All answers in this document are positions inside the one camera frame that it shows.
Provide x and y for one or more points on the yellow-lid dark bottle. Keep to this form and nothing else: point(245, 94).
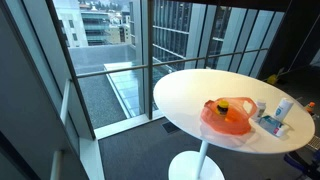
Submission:
point(222, 107)

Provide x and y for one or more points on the orange plastic bag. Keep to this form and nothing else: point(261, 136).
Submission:
point(233, 125)

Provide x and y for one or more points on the grey window handrail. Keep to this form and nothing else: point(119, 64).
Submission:
point(113, 70)

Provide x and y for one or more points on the dark floor vent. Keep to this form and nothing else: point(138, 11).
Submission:
point(170, 127)

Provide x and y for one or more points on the orange bottle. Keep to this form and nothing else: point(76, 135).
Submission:
point(310, 108)

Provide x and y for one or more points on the yellow floor object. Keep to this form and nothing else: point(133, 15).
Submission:
point(272, 79)

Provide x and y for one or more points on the dark blue black stand equipment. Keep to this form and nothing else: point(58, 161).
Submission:
point(305, 165)

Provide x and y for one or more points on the white table pedestal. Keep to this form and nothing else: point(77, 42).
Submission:
point(195, 166)

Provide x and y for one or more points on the blue and white box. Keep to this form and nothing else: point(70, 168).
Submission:
point(270, 124)

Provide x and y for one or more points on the white bottle with blue label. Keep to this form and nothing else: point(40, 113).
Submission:
point(282, 109)

